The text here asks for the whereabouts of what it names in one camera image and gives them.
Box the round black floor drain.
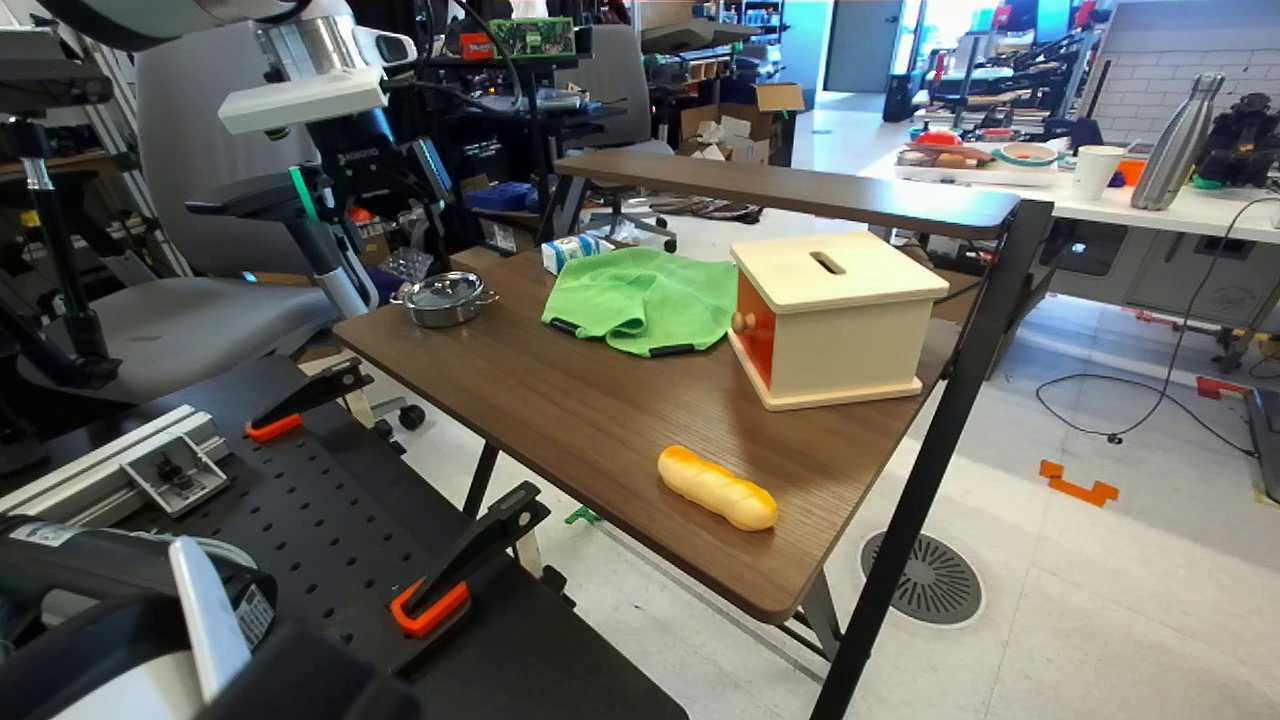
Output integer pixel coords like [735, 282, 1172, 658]
[856, 534, 987, 628]

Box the black shelf rack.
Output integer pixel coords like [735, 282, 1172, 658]
[385, 46, 634, 246]

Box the black metal table frame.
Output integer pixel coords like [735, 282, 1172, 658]
[456, 196, 1060, 720]

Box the wooden box with slot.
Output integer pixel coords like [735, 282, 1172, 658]
[726, 230, 952, 414]

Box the white cup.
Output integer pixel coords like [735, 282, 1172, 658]
[1072, 141, 1132, 206]

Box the grey chair with high back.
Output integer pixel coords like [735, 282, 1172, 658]
[571, 20, 673, 152]

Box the orange floor marker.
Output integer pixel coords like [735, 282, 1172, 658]
[1035, 457, 1123, 512]

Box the plate with red food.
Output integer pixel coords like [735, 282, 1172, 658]
[895, 127, 1002, 173]

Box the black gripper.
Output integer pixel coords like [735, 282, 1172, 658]
[309, 101, 466, 282]

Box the green cloth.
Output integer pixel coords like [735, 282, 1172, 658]
[541, 246, 742, 360]

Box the yellow toy bread roll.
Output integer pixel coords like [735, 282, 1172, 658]
[652, 443, 783, 537]

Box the black clamp with orange handle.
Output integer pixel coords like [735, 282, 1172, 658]
[240, 357, 375, 448]
[387, 482, 554, 644]

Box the aluminium extrusion rail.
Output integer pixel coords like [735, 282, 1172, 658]
[0, 399, 216, 526]

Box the grey office chair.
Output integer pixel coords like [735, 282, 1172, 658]
[24, 26, 385, 405]

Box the white table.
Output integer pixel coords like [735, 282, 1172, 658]
[893, 135, 1280, 254]

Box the black equipment pile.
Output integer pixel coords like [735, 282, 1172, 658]
[1196, 88, 1280, 192]

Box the cardboard box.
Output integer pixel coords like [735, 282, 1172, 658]
[752, 80, 809, 119]

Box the black floor cable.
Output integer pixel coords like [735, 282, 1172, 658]
[1032, 196, 1280, 466]

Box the white blue can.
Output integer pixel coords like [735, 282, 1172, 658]
[535, 230, 620, 282]

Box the white black robot base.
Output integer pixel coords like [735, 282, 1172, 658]
[0, 526, 417, 720]

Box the dark wooden shelf board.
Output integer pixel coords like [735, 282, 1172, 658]
[554, 147, 1055, 239]

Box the black perforated mounting board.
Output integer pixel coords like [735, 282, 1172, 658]
[132, 351, 693, 720]

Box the black tripod stand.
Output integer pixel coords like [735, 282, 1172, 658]
[0, 51, 125, 393]

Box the green box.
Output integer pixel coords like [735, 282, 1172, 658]
[481, 13, 580, 65]

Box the silver metal bottle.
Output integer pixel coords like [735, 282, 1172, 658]
[1132, 71, 1227, 217]

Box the white plate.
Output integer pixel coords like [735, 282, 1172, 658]
[998, 135, 1072, 173]

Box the small grey metal bracket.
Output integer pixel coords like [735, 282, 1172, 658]
[119, 431, 232, 520]

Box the small silver metal pot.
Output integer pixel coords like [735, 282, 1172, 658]
[393, 282, 495, 332]

